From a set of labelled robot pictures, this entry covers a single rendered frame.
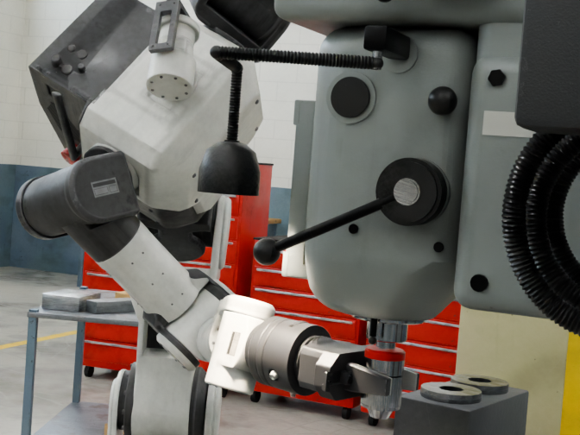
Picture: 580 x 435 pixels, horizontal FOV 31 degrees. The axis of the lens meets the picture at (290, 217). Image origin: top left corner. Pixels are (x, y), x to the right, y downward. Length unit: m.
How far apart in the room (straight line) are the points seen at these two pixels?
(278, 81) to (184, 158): 9.62
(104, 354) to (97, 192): 5.36
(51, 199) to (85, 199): 0.06
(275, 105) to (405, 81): 10.05
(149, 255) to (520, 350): 1.59
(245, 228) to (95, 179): 4.99
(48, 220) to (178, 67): 0.29
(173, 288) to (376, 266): 0.53
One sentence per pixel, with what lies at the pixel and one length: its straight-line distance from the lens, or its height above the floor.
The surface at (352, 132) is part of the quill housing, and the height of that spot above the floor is 1.51.
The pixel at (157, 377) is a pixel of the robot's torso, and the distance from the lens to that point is 1.93.
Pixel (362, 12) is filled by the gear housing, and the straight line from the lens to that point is 1.13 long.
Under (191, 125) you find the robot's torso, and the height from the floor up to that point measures 1.52.
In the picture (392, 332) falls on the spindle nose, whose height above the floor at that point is 1.29.
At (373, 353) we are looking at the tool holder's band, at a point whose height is 1.27.
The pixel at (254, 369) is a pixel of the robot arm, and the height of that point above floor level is 1.22.
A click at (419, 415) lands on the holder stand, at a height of 1.13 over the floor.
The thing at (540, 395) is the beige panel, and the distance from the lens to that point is 2.98.
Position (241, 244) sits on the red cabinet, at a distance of 6.45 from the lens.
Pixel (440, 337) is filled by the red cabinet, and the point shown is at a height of 0.58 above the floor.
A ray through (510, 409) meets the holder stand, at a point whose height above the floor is 1.13.
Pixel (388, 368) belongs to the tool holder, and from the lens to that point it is 1.22.
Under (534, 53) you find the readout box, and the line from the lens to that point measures 0.82.
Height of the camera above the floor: 1.48
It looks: 3 degrees down
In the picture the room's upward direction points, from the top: 4 degrees clockwise
